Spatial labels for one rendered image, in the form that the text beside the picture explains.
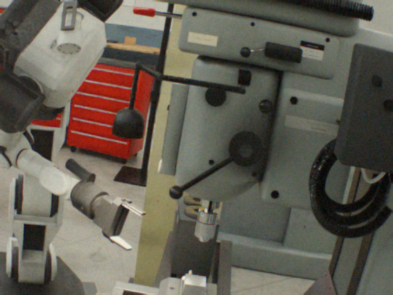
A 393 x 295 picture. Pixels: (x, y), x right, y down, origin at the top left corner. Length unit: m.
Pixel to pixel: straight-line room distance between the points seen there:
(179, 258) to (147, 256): 1.60
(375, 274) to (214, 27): 0.64
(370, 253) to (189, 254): 0.66
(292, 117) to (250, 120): 0.09
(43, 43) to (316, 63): 0.74
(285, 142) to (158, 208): 2.07
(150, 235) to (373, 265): 2.15
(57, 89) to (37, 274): 0.89
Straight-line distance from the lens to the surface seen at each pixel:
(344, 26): 1.20
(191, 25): 1.19
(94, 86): 6.04
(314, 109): 1.22
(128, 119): 1.30
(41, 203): 1.97
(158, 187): 3.20
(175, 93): 1.31
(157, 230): 3.28
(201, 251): 1.76
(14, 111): 1.49
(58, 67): 1.55
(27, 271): 2.19
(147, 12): 1.42
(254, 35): 1.19
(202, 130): 1.24
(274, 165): 1.24
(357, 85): 0.97
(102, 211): 1.53
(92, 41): 1.61
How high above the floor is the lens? 1.73
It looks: 14 degrees down
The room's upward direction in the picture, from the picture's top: 10 degrees clockwise
